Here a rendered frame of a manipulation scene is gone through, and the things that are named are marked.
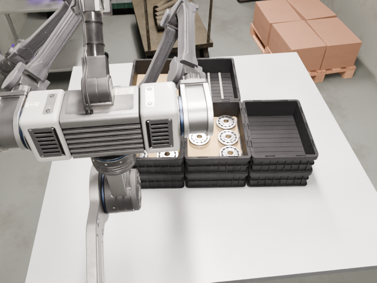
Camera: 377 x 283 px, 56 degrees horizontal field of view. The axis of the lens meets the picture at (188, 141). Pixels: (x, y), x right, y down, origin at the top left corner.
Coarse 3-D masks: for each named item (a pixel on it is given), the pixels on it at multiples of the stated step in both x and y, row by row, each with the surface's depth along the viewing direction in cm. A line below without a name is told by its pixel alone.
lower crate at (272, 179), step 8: (248, 176) 170; (256, 176) 165; (264, 176) 167; (272, 176) 167; (280, 176) 167; (288, 176) 167; (296, 176) 166; (304, 176) 168; (248, 184) 172; (256, 184) 172; (264, 184) 172; (272, 184) 171; (280, 184) 172; (288, 184) 172; (296, 184) 172; (304, 184) 172
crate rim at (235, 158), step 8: (240, 104) 181; (184, 144) 162; (248, 144) 161; (184, 152) 158; (248, 152) 158; (192, 160) 156; (200, 160) 156; (208, 160) 157; (216, 160) 157; (224, 160) 157; (232, 160) 157; (240, 160) 157; (248, 160) 157
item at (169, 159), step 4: (136, 160) 156; (140, 160) 156; (144, 160) 156; (148, 160) 156; (152, 160) 156; (156, 160) 156; (160, 160) 156; (164, 160) 156; (168, 160) 156; (172, 160) 156; (176, 160) 156; (180, 160) 156
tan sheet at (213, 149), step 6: (216, 120) 188; (216, 132) 181; (210, 138) 178; (216, 138) 178; (210, 144) 175; (216, 144) 175; (192, 150) 173; (198, 150) 173; (204, 150) 173; (210, 150) 172; (216, 150) 172; (240, 150) 172; (192, 156) 170; (198, 156) 170
